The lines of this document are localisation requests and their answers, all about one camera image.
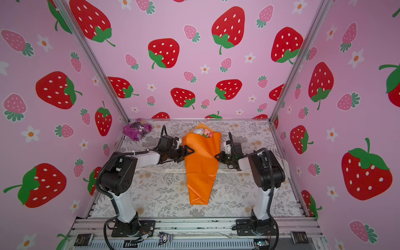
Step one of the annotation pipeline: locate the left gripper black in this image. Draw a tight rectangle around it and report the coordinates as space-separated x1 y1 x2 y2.
166 144 194 162

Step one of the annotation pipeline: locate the orange wrapping paper sheet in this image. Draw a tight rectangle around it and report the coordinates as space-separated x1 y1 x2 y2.
182 124 221 205

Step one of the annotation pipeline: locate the fake pink rose stem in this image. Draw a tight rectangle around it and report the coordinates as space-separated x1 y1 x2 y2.
203 130 214 138

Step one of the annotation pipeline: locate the white ribbon strip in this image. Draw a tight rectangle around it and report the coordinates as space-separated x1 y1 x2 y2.
144 167 186 174

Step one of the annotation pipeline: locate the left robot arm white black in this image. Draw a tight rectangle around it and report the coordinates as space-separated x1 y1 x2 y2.
95 126 195 237

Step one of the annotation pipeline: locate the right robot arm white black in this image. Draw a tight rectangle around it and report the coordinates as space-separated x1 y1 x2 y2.
215 132 285 236

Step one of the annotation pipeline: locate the purple plastic snack bag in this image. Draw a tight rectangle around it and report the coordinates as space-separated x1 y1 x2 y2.
123 121 152 141

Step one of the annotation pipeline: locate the small purple figure charm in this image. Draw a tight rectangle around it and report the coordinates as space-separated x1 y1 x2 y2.
158 232 173 245

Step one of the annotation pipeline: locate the right black label plate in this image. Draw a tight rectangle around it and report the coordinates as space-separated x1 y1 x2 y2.
291 231 309 244

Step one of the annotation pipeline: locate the black label plate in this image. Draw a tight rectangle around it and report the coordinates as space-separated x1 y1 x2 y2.
74 233 94 247
291 231 309 244

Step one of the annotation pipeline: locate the left black label plate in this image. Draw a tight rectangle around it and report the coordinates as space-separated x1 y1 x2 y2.
74 233 94 247

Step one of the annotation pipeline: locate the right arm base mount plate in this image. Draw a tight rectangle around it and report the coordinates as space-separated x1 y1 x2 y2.
231 218 279 236

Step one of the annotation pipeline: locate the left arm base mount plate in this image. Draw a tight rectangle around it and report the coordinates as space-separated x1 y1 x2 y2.
111 220 156 238

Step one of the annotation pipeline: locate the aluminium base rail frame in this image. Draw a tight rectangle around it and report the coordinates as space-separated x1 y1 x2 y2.
56 217 329 250

